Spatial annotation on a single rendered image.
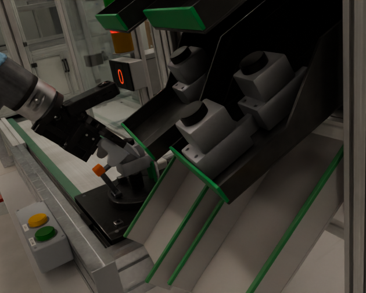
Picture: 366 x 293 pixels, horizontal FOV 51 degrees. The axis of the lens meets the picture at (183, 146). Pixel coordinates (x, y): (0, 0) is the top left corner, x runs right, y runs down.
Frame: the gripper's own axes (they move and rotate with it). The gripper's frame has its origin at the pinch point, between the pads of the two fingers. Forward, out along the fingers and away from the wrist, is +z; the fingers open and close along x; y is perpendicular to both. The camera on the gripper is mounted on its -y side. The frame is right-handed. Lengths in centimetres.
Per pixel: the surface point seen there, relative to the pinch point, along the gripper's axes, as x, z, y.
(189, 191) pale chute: 25.3, -0.4, 1.3
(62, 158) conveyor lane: -54, 9, 14
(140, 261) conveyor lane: 16.4, 5.5, 17.1
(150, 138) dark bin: 27.1, -13.0, -2.0
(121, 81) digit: -18.9, -2.8, -13.6
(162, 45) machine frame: -78, 27, -47
